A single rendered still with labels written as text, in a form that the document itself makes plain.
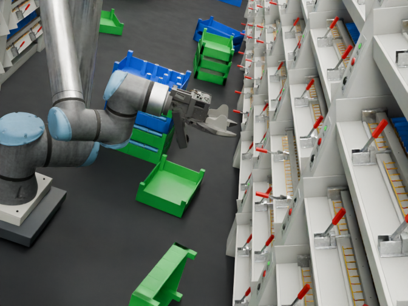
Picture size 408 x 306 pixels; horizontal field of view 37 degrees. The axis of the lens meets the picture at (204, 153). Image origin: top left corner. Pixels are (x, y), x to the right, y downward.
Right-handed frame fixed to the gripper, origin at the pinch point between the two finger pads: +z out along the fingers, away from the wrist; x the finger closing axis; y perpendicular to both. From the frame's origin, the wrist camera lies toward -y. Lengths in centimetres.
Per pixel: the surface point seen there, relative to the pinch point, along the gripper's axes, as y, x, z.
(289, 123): -4.5, 30.0, 20.6
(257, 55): -28, 170, 18
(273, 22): -8, 170, 20
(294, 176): -6.1, -3.5, 21.1
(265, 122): -28, 80, 21
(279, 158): -8.9, 11.3, 18.2
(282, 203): -8.9, -15.4, 17.9
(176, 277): -56, 1, 0
